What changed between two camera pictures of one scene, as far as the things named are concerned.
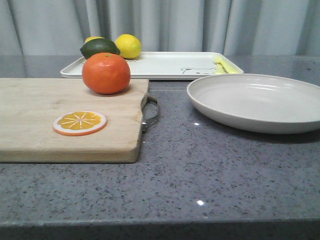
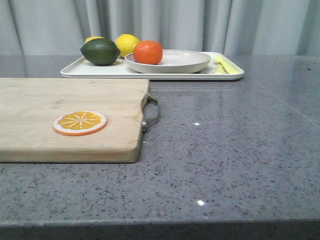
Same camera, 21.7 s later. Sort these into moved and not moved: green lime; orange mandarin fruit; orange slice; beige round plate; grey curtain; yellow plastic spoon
Moved: orange mandarin fruit; beige round plate
Not moved: green lime; orange slice; grey curtain; yellow plastic spoon
